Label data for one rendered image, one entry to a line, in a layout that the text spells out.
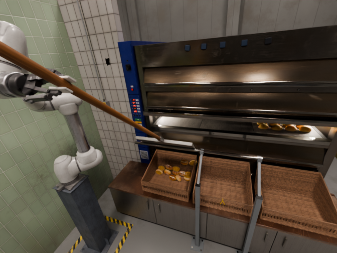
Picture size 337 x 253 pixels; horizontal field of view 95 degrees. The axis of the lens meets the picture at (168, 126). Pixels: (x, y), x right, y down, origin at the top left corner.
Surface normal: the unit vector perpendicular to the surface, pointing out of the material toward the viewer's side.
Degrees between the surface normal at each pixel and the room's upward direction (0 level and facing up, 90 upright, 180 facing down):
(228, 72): 70
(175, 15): 90
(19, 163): 90
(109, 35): 90
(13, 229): 90
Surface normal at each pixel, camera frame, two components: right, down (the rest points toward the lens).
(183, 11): -0.32, 0.44
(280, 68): -0.33, 0.11
